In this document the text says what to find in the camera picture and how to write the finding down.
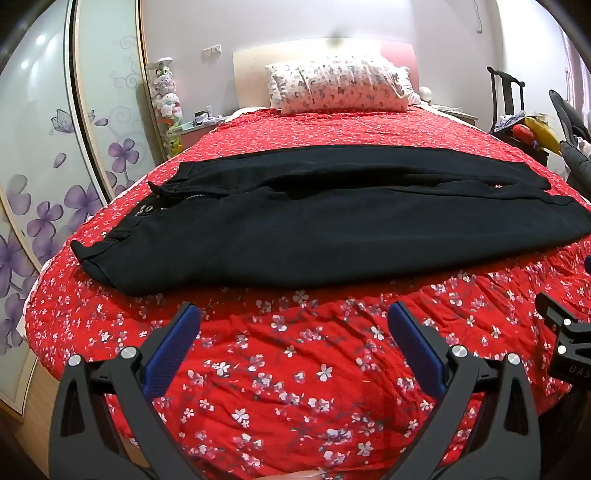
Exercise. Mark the white wall socket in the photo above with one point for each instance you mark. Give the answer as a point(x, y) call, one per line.
point(211, 51)

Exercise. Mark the white bedside table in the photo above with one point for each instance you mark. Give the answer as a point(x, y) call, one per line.
point(457, 114)

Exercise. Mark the cream bed headboard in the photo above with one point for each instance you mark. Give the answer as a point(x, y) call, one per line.
point(249, 69)

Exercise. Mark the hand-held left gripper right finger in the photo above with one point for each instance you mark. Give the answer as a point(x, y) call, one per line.
point(415, 346)

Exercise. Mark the red floral bedspread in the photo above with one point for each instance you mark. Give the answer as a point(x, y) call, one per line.
point(323, 369)

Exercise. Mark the red cloth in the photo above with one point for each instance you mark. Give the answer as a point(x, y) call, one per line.
point(524, 131)

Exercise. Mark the wardrobe with purple flower doors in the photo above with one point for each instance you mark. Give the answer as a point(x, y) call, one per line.
point(41, 115)

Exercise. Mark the black pants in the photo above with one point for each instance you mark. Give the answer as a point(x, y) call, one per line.
point(300, 230)

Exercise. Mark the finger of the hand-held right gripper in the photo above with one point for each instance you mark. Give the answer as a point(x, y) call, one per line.
point(556, 311)

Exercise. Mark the white round lamp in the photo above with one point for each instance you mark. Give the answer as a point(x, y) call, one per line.
point(426, 94)

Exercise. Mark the bedside table with clutter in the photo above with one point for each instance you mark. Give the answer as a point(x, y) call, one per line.
point(198, 131)

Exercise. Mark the black wooden chair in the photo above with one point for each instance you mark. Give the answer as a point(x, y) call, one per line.
point(497, 92)

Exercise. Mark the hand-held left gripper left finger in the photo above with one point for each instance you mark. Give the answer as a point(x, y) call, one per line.
point(178, 341)

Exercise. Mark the white printed pillow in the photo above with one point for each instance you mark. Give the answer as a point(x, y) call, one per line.
point(337, 83)

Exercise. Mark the yellow cloth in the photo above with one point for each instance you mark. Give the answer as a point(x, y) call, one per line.
point(542, 134)

